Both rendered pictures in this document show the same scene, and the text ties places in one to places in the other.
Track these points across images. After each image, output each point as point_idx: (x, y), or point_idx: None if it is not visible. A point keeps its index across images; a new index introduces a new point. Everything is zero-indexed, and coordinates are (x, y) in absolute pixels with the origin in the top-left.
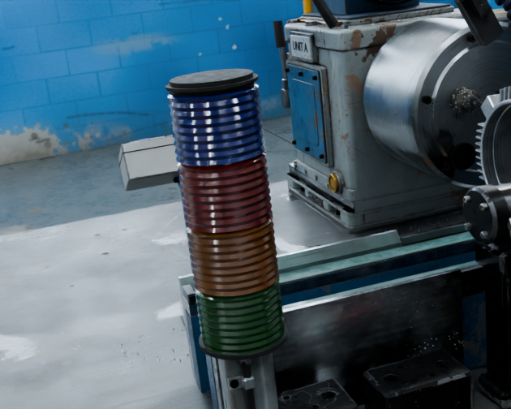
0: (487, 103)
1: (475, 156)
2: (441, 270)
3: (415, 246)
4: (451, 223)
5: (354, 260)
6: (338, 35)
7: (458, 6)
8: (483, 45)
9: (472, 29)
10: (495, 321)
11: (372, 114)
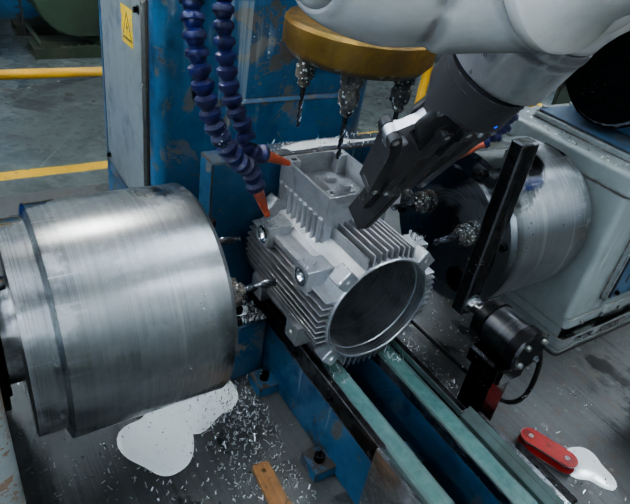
0: (351, 278)
1: (315, 333)
2: (446, 423)
3: (387, 439)
4: (56, 445)
5: (435, 497)
6: None
7: (388, 201)
8: (368, 227)
9: (372, 218)
10: (487, 408)
11: (105, 404)
